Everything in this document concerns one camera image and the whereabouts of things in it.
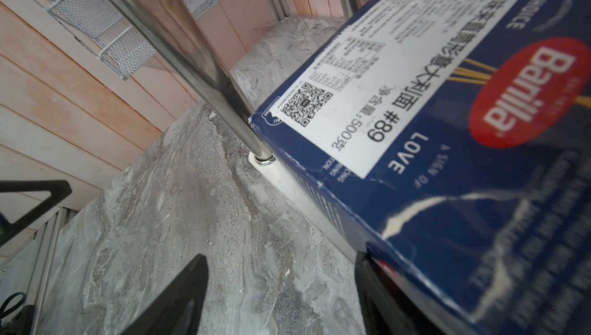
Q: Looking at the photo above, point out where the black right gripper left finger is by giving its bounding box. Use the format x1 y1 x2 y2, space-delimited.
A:
123 254 209 335

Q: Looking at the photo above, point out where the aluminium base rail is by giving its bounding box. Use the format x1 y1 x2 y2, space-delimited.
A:
1 208 78 334

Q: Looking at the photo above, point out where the white two-tier shelf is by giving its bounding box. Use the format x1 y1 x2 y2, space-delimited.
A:
78 0 370 264

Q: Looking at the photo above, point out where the white wire mesh rack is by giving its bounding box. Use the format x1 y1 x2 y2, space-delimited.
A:
44 0 219 80

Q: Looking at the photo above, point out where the blue Barilla pasta box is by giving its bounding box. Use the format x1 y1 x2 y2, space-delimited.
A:
251 0 590 334

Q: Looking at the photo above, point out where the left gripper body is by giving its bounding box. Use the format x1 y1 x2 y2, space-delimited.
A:
1 180 72 246

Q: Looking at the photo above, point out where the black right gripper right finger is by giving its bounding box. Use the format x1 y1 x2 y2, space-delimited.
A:
354 252 442 335

